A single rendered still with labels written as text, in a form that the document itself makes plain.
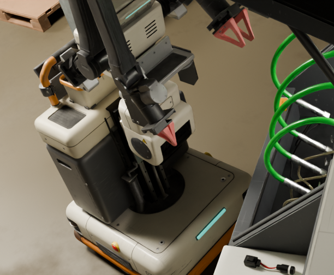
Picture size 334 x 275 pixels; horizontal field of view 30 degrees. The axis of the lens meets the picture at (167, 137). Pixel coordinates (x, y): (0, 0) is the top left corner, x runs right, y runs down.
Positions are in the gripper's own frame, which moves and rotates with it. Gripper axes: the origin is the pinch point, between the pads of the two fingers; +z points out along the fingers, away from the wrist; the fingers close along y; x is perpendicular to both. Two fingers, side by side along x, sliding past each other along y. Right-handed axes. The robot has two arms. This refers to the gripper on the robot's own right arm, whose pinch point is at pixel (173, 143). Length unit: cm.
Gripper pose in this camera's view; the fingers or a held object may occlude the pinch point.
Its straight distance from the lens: 189.4
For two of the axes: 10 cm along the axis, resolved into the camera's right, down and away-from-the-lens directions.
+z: 5.5, 7.9, 2.8
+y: 6.6, -6.1, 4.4
